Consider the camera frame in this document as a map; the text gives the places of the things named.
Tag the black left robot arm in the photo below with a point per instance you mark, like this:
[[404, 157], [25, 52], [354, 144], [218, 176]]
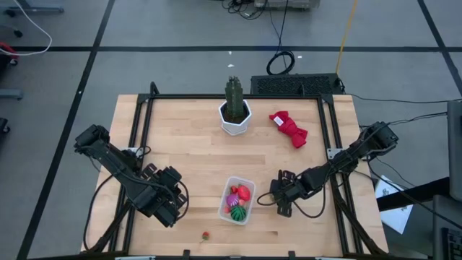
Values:
[[108, 159]]

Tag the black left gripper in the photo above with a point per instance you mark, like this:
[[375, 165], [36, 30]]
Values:
[[169, 180]]

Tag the black table frame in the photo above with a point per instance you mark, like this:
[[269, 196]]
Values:
[[180, 96]]

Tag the purple striped onion toy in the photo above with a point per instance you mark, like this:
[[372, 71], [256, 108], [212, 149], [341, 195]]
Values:
[[232, 200]]

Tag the green watermelon toy ball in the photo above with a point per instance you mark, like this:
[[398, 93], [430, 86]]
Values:
[[238, 213]]

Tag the black keyboard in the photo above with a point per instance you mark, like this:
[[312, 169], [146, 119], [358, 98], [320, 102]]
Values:
[[453, 245]]

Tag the white hexagonal plant pot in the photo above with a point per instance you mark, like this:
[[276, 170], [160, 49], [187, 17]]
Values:
[[234, 128]]

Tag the red pepper toy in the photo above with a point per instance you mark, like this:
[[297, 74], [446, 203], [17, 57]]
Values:
[[244, 192]]

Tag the grey cabinet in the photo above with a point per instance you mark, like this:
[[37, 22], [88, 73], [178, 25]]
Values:
[[455, 151]]

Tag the white paper sheet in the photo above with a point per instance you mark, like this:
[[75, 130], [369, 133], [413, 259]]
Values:
[[397, 218]]

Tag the black frame clip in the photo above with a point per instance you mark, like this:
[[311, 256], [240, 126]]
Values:
[[291, 254], [186, 254]]

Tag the grey furniture foot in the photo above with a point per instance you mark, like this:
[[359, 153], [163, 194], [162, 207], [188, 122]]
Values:
[[11, 94]]

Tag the large leafy strawberry toy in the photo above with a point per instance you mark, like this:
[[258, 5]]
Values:
[[234, 189]]

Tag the small long-stemmed strawberry toy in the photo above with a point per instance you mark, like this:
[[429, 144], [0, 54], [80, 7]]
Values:
[[205, 236]]

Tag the silver mounting plate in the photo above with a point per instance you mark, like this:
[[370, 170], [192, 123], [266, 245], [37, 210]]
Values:
[[334, 153], [130, 149]]

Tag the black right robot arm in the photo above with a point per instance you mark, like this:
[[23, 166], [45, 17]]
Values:
[[361, 148]]

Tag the black caster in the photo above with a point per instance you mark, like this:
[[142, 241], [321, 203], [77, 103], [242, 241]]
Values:
[[3, 126], [18, 34]]

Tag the grey furniture base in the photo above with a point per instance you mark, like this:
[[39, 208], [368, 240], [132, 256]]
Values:
[[36, 7]]

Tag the green cactus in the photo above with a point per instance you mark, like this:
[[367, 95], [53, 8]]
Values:
[[234, 97]]

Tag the grey equipment box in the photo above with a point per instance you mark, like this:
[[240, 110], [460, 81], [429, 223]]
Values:
[[288, 3]]

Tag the black perforated case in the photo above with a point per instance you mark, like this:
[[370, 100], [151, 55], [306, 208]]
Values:
[[288, 85]]

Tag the black bar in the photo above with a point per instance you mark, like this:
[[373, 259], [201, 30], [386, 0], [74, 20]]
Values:
[[415, 193]]

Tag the red cloth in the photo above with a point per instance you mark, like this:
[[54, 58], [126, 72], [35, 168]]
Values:
[[290, 128]]

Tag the clear plastic tupperware container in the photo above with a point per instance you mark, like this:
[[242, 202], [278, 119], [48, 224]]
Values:
[[250, 213]]

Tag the red wheeled object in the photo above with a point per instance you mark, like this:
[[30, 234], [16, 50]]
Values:
[[5, 48]]

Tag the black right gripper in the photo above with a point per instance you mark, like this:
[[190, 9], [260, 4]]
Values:
[[288, 189]]

